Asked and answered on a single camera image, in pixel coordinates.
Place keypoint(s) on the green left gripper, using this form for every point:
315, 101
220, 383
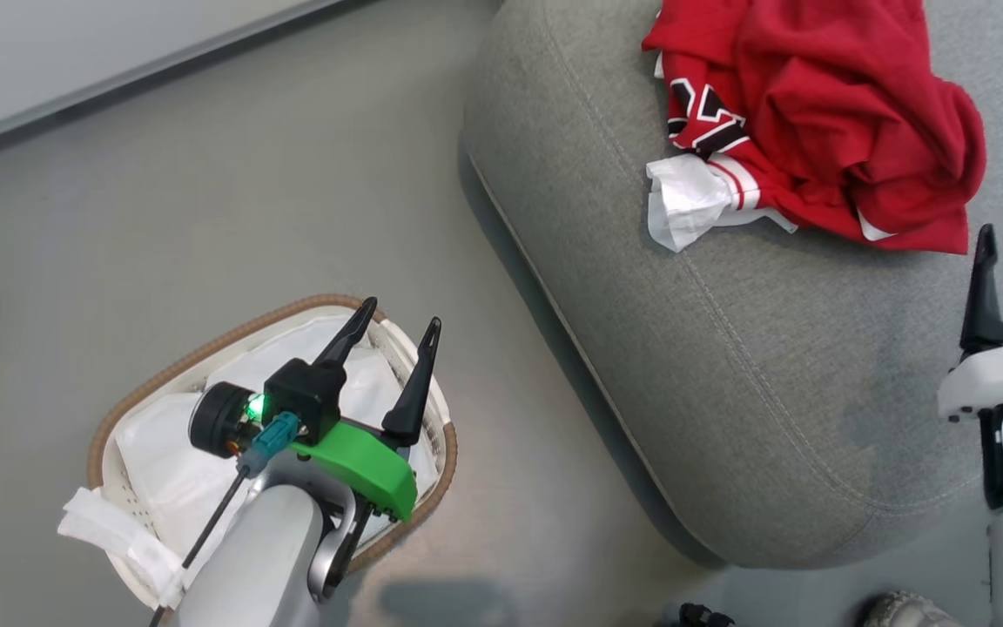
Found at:
362, 461

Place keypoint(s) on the red and white jersey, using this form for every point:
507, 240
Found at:
832, 104

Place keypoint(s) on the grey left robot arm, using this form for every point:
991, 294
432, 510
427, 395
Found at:
258, 557

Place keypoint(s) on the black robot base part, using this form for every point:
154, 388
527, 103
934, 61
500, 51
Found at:
700, 616

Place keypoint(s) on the grey fabric sofa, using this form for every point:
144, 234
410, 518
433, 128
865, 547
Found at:
771, 366

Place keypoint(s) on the woven rim white laundry basket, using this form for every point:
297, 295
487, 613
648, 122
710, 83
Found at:
448, 457

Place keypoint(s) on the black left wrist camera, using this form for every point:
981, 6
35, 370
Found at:
301, 392

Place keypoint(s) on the teal left camera connector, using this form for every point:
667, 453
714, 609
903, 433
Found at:
271, 440

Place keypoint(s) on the aluminium partition bottom rail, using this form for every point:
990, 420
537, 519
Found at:
118, 83

